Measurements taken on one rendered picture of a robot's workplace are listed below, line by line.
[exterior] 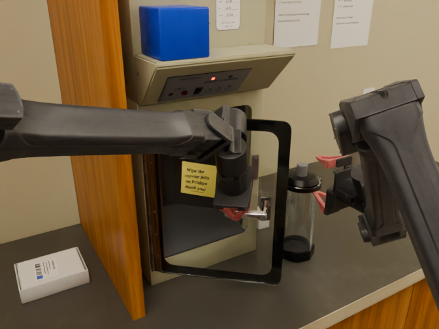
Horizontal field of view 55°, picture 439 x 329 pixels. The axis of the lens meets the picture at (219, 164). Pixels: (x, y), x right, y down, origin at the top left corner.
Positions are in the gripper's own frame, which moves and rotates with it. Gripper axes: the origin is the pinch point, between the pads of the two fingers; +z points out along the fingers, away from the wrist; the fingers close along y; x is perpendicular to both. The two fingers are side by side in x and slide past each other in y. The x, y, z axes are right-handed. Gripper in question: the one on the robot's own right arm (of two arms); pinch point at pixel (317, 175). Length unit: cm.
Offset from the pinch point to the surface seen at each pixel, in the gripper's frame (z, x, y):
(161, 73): 1.9, 39.2, 29.5
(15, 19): 56, 56, 36
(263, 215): -10.2, 24.1, 1.0
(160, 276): 12.2, 38.9, -23.3
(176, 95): 7.8, 33.8, 23.4
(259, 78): 6.2, 14.4, 24.8
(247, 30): 12.3, 13.5, 34.5
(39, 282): 23, 66, -21
